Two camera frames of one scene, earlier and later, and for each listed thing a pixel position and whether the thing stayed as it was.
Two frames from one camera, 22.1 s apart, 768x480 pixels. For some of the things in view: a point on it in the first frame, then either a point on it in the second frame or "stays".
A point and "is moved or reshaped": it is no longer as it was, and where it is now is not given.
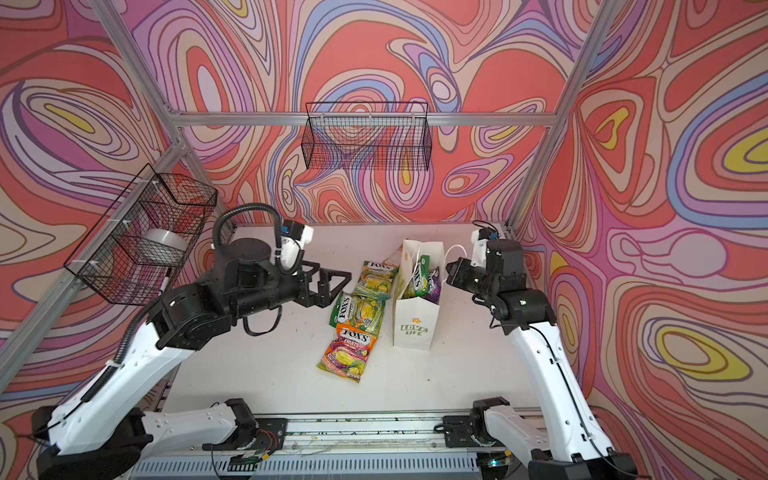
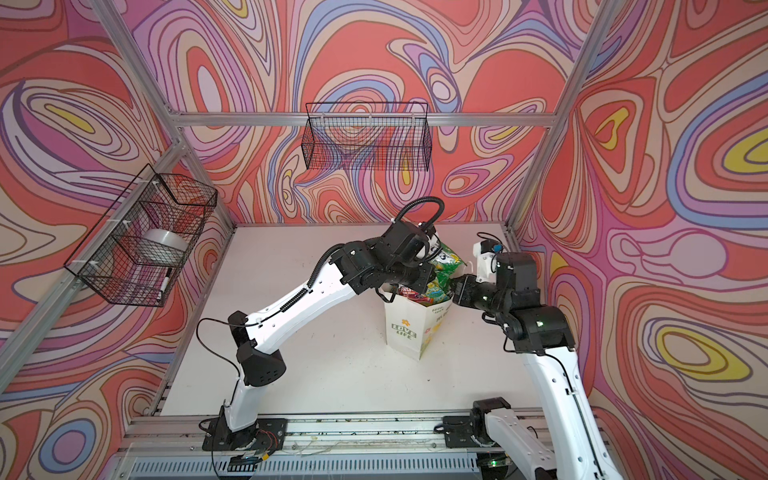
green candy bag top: [376, 280] is moved or reshaped
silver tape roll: [166, 237] stays
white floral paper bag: [417, 320] is moved or reshaped
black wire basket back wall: [367, 136] stays
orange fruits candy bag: [348, 352] -> [415, 296]
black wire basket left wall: [144, 240] stays
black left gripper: [322, 296] -> [427, 277]
